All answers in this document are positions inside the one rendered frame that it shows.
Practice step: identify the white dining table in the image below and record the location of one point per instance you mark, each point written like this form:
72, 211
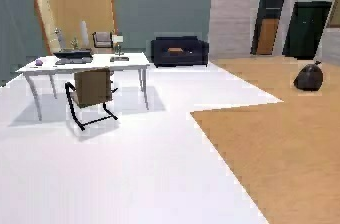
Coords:
102, 62

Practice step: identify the dark blue sofa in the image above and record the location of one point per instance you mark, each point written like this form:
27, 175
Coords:
179, 51

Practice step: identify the brown box on sofa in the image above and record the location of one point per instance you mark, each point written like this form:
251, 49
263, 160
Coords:
175, 50

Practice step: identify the dark grey flat tray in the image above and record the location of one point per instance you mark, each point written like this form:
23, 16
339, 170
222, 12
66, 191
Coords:
119, 59

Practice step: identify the white table lamp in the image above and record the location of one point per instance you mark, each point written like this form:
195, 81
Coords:
117, 41

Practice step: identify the black laptop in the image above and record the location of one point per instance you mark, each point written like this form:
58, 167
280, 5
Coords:
73, 56

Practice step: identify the tall white vase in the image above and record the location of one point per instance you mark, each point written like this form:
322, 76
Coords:
84, 33

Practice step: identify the small green house plant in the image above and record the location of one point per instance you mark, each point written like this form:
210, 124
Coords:
74, 43

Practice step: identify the brown room door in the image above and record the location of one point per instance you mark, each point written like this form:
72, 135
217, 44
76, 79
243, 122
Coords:
267, 36

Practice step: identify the grey statuette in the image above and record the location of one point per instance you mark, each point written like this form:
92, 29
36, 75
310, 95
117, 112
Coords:
59, 38

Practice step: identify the small purple round object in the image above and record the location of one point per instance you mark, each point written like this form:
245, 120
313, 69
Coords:
39, 62

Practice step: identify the black garbage bag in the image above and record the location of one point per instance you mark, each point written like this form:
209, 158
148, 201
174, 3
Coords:
308, 78

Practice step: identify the brown chair with black frame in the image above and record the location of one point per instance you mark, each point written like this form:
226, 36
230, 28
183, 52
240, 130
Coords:
93, 87

